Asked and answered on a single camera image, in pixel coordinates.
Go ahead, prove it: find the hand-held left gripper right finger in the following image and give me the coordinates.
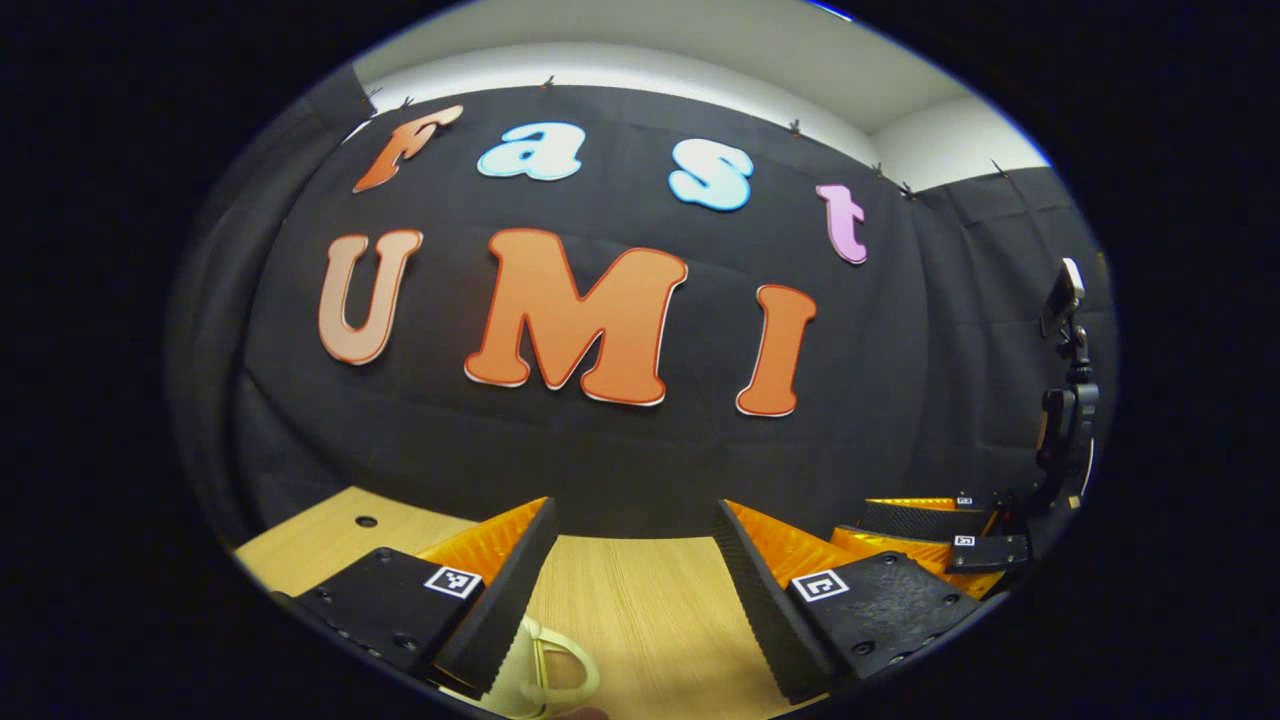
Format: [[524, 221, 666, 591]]
[[712, 498, 989, 705]]

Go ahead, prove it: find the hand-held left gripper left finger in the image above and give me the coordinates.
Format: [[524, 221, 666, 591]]
[[290, 496, 560, 700]]

